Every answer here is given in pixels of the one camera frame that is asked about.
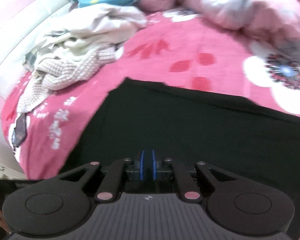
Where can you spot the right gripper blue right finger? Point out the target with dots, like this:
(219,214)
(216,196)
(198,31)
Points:
(167,169)

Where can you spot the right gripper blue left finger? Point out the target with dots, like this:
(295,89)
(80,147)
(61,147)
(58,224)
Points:
(117,175)

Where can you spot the black t-shirt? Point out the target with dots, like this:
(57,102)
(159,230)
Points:
(230,132)

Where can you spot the white shirt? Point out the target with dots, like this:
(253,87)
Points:
(99,23)

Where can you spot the white bedside cabinet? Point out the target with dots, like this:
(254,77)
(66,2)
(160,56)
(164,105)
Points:
(9,167)

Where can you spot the beige houndstooth garment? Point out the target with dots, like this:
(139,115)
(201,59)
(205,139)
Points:
(52,74)

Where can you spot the pink floral bed blanket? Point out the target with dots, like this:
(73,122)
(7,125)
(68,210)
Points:
(177,48)

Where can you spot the cream fleece garment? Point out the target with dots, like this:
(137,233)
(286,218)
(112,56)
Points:
(64,47)

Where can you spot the pink white headboard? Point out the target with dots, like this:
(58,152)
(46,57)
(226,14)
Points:
(19,22)

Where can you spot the pink grey floral duvet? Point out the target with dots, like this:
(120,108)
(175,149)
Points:
(273,22)

